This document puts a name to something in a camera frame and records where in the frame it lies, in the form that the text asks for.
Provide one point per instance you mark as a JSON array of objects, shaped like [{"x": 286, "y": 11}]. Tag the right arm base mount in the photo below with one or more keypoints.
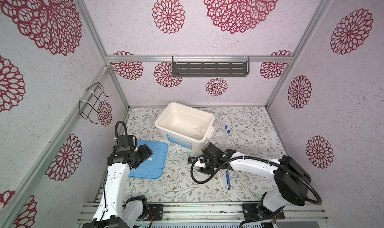
[{"x": 255, "y": 211}]

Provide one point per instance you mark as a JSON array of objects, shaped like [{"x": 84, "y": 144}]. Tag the white plastic storage bin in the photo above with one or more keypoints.
[{"x": 185, "y": 126}]

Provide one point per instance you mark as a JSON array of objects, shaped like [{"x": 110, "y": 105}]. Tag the blue capped test tube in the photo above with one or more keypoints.
[
  {"x": 227, "y": 137},
  {"x": 225, "y": 132}
]

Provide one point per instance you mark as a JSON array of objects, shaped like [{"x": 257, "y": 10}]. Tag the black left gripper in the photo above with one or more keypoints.
[{"x": 145, "y": 151}]

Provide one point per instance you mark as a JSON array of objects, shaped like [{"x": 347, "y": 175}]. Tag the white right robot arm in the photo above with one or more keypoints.
[{"x": 291, "y": 180}]

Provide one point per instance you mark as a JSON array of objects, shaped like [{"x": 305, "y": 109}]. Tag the blue pen dropper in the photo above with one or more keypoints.
[{"x": 228, "y": 180}]

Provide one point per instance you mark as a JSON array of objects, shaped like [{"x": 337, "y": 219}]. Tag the blue plastic bin lid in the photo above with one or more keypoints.
[{"x": 153, "y": 167}]

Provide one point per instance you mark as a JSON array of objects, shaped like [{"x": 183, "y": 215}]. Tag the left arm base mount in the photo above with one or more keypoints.
[{"x": 150, "y": 211}]

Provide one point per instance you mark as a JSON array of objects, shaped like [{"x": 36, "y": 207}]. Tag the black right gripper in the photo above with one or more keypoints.
[{"x": 204, "y": 170}]

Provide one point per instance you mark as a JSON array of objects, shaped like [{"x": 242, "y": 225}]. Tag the grey wall shelf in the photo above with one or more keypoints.
[{"x": 213, "y": 69}]

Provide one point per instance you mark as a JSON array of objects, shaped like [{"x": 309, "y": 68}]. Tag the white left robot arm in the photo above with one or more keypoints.
[{"x": 111, "y": 212}]

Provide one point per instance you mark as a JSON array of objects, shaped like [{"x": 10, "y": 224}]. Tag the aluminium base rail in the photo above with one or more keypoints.
[{"x": 230, "y": 212}]

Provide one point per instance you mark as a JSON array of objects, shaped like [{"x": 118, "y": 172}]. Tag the black wire wall rack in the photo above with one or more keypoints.
[{"x": 94, "y": 109}]

